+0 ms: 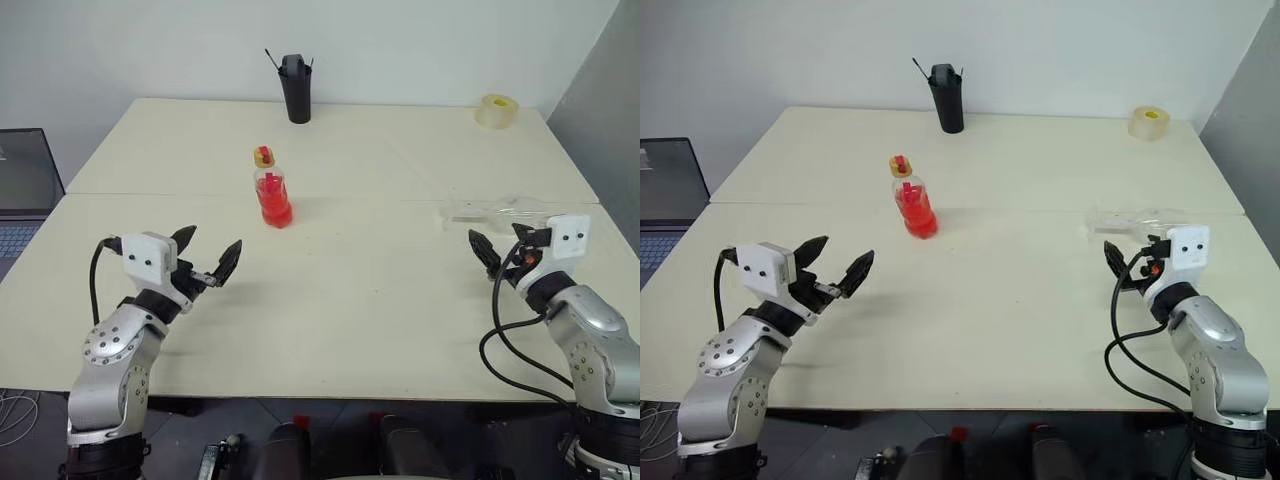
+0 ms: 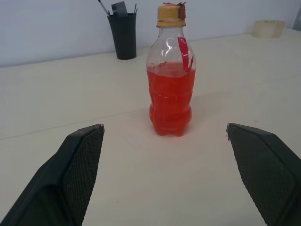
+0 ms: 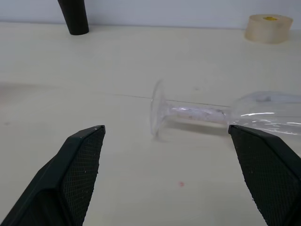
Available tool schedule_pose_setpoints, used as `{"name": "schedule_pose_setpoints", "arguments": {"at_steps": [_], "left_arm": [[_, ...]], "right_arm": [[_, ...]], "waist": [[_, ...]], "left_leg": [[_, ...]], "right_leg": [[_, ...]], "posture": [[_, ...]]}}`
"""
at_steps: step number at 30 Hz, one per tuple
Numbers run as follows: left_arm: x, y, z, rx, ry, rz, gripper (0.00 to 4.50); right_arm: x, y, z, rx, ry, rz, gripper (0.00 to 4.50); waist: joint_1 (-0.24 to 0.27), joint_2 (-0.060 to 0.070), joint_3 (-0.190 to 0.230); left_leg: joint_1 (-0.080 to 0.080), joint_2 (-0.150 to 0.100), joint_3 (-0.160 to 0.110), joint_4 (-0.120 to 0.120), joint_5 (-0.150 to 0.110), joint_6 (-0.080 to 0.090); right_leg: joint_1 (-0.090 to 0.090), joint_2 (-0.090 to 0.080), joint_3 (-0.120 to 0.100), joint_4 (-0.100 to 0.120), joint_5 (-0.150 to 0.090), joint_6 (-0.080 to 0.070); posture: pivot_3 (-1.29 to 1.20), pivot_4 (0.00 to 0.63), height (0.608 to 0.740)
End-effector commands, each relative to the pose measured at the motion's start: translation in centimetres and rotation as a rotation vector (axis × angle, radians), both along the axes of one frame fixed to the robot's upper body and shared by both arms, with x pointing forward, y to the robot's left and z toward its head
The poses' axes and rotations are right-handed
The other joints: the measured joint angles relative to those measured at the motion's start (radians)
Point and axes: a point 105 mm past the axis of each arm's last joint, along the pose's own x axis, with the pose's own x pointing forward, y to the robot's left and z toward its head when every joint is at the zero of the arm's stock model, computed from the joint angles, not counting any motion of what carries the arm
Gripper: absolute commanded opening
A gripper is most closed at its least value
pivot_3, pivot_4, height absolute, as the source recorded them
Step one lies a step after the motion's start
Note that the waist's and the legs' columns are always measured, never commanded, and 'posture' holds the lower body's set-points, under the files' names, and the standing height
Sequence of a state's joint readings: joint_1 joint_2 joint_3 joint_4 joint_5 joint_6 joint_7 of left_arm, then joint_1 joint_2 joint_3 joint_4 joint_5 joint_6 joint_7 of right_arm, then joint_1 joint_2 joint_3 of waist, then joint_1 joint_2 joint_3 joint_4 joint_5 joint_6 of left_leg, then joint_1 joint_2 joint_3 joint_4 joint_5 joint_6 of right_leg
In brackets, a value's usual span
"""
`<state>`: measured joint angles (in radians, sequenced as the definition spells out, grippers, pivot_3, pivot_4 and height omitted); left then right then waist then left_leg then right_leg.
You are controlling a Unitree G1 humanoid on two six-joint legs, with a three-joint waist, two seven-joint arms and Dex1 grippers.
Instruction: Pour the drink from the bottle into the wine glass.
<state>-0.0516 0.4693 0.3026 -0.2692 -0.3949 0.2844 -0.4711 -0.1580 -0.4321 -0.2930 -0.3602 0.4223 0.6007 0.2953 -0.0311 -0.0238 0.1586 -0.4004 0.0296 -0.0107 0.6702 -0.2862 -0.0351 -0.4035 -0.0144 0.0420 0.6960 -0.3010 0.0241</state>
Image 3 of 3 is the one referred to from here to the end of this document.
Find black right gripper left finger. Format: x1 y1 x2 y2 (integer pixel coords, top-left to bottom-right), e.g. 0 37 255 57
0 125 106 226

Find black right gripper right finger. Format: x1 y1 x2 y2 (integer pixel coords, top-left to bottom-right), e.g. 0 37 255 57
228 124 301 226

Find beige tape roll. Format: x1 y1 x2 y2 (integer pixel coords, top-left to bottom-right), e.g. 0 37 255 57
244 14 294 45

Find black tapered cylinder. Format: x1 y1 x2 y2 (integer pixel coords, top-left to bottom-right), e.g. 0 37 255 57
57 0 90 36

